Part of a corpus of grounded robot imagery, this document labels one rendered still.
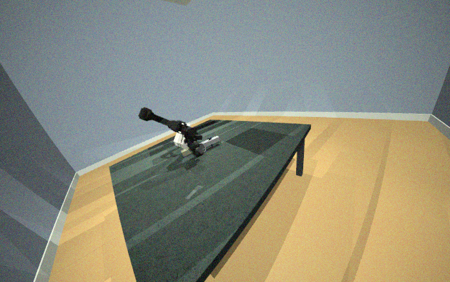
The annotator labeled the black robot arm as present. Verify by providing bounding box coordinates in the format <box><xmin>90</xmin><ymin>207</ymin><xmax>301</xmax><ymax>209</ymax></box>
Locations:
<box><xmin>138</xmin><ymin>107</ymin><xmax>202</xmax><ymax>141</ymax></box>

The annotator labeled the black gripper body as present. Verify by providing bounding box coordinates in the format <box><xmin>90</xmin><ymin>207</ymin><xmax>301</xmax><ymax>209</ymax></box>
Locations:
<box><xmin>184</xmin><ymin>135</ymin><xmax>200</xmax><ymax>150</ymax></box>

